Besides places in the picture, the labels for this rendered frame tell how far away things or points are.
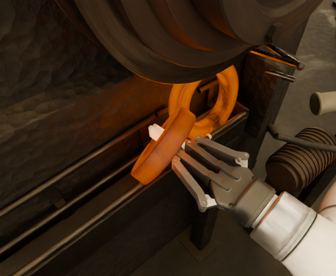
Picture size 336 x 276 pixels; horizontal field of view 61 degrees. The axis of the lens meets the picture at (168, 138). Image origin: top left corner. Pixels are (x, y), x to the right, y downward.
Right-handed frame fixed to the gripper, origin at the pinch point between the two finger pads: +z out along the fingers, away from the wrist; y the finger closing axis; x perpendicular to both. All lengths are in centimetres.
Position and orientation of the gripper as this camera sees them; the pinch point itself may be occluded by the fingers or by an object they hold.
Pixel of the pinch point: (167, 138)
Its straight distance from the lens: 52.4
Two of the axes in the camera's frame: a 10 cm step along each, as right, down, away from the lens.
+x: -0.2, -5.6, -8.3
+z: -7.3, -5.6, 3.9
